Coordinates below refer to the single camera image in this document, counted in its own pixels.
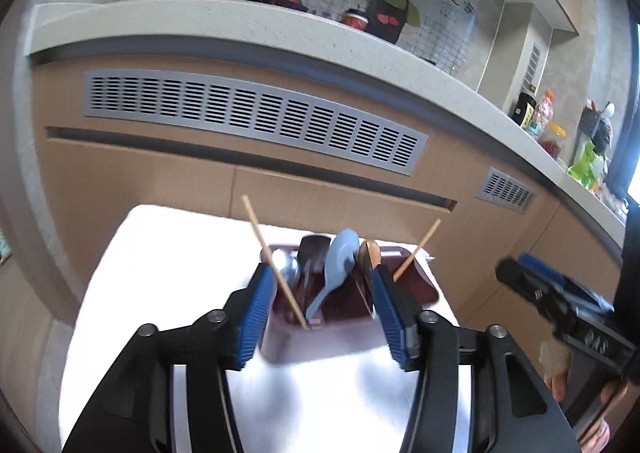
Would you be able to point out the metal spatula scoop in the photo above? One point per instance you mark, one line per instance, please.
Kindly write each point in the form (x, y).
(311, 257)

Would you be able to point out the maroon plastic utensil holder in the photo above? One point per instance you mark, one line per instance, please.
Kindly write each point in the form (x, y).
(345, 322)

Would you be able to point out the light blue rice paddle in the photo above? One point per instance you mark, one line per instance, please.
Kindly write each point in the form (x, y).
(340, 261)

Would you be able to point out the green packet on counter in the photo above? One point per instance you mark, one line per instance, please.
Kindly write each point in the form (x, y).
(589, 168)

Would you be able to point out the orange cap bottle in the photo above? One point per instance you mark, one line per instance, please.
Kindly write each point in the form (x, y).
(542, 115)

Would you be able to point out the dark metal spoon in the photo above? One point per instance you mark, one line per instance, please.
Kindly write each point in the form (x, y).
(287, 264)

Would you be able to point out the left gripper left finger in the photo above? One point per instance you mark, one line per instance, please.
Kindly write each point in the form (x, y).
(247, 313)

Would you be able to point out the dark bottle on counter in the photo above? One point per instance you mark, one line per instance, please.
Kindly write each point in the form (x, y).
(524, 109)

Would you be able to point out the person's right hand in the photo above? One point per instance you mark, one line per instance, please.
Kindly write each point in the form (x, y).
(556, 362)

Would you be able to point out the red cup on counter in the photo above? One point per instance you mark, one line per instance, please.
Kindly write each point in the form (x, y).
(356, 19)

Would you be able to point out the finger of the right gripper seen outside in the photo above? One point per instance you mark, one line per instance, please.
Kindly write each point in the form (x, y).
(559, 299)

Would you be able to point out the white tipped wooden chopstick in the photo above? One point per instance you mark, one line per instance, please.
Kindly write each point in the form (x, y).
(410, 259)

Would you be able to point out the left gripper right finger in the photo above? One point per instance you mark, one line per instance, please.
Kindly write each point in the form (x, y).
(398, 312)

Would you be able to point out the small grey ventilation grille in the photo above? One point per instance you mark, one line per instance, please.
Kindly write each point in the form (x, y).
(504, 191)

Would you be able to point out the wooden spoon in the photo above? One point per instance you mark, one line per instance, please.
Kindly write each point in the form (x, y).
(368, 258)

